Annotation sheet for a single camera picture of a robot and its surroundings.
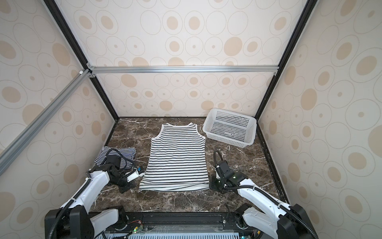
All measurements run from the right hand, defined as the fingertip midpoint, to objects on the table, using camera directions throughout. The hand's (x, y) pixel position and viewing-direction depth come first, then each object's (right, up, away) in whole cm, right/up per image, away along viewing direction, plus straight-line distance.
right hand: (213, 185), depth 83 cm
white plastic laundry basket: (+19, +32, +30) cm, 48 cm away
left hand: (-44, +2, 0) cm, 44 cm away
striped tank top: (-21, +11, +13) cm, 27 cm away
